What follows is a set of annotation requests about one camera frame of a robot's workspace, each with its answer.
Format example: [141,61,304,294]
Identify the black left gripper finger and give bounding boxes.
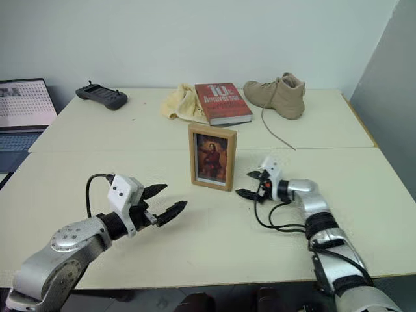
[142,183,169,202]
[157,200,189,228]

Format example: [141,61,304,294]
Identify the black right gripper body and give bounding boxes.
[255,169,273,205]

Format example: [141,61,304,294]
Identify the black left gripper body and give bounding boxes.
[129,195,160,233]

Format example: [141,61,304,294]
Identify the red hardcover book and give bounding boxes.
[194,82,254,127]

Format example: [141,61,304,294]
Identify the tan suede boot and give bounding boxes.
[242,71,307,151]

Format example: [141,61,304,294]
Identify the pale yellow cloth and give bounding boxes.
[160,83,209,125]

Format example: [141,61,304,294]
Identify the black handheld remote controller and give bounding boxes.
[75,79,129,112]

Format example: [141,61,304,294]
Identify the open laptop computer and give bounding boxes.
[0,77,59,174]

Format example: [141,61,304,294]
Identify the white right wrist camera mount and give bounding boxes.
[259,155,283,202]

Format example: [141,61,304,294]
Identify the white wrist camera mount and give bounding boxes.
[107,174,145,239]
[259,155,283,202]

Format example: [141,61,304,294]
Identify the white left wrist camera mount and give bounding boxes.
[107,174,145,239]

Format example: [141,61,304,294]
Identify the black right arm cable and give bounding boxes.
[253,193,309,233]

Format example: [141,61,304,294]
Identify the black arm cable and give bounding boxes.
[85,174,115,219]
[253,193,309,233]

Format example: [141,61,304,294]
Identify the wooden picture frame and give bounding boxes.
[187,123,239,193]

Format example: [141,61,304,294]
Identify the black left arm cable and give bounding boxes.
[85,174,115,219]

